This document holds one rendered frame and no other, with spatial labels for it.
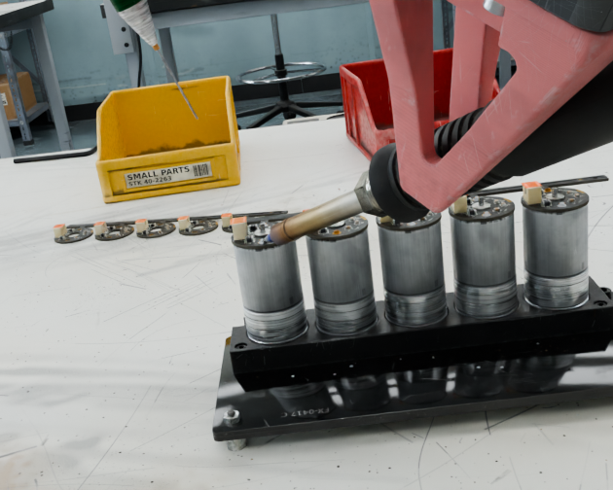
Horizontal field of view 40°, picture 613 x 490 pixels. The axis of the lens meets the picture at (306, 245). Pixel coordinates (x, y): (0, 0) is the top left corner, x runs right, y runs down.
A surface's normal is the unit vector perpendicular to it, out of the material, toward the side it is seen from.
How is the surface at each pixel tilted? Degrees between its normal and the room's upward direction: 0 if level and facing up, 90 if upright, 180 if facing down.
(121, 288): 0
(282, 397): 0
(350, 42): 90
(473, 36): 87
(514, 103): 108
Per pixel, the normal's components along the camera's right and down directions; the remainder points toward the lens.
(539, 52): -0.73, 0.58
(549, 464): -0.12, -0.92
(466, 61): -0.68, 0.29
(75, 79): 0.00, 0.37
